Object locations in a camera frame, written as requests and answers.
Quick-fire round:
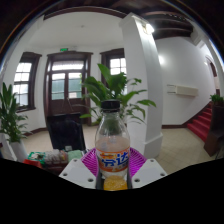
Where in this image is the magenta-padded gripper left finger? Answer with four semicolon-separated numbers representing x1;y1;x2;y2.
58;147;103;190

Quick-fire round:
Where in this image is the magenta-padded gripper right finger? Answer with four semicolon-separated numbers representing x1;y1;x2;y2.
126;147;168;190

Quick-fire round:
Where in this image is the clear orange soda bottle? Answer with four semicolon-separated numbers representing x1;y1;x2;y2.
94;98;132;192

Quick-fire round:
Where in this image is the green packet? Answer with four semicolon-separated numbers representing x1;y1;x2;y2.
66;149;84;162

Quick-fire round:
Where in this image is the black chair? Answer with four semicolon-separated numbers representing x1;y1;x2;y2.
45;112;87;153

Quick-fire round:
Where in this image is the red carpeted staircase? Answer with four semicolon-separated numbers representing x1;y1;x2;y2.
186;102;214;143

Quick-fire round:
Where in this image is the dark wooden cabinet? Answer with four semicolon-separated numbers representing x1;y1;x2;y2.
203;104;224;158

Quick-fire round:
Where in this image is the potted plant in white pot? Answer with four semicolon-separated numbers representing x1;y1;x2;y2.
79;63;158;128
0;82;31;163

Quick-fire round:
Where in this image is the dark wooden double door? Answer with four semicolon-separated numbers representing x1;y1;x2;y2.
43;50;94;126

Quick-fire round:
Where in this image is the white wall radiator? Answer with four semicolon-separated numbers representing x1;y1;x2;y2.
167;83;200;98

